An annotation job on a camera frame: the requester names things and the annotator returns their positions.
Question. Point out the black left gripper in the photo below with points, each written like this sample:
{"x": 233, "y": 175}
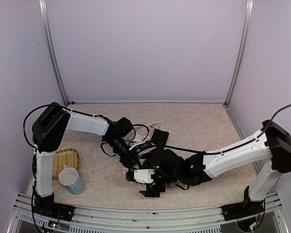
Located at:
{"x": 131, "y": 159}

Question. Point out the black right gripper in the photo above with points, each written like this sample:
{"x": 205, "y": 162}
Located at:
{"x": 154, "y": 184}

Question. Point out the pink black folding umbrella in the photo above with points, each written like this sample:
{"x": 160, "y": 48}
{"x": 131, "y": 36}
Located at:
{"x": 159, "y": 138}

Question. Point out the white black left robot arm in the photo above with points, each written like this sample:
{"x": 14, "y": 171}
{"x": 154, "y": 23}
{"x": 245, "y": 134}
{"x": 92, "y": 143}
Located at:
{"x": 49, "y": 130}

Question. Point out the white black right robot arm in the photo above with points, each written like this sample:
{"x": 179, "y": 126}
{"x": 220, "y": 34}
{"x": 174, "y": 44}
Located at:
{"x": 272, "y": 144}

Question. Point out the woven bamboo tray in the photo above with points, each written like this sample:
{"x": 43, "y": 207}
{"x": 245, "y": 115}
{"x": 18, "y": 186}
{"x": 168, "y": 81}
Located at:
{"x": 65, "y": 158}

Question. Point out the light blue cup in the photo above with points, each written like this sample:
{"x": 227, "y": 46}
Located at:
{"x": 71, "y": 180}

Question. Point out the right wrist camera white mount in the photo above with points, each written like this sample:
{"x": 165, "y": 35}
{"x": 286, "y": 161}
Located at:
{"x": 142, "y": 176}

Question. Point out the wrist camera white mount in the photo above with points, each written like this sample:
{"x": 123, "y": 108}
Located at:
{"x": 142, "y": 145}
{"x": 142, "y": 176}

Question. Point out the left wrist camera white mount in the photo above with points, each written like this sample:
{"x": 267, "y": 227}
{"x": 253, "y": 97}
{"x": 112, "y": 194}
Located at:
{"x": 142, "y": 145}

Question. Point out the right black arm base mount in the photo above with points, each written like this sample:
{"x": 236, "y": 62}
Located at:
{"x": 245, "y": 208}

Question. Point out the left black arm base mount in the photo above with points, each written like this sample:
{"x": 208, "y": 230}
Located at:
{"x": 46, "y": 206}

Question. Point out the aluminium front rail frame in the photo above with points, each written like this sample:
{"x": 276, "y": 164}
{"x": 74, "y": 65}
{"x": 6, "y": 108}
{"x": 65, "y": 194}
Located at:
{"x": 87, "y": 219}

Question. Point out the right aluminium corner post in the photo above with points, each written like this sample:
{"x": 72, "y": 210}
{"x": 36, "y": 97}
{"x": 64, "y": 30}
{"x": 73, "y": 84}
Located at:
{"x": 241, "y": 51}

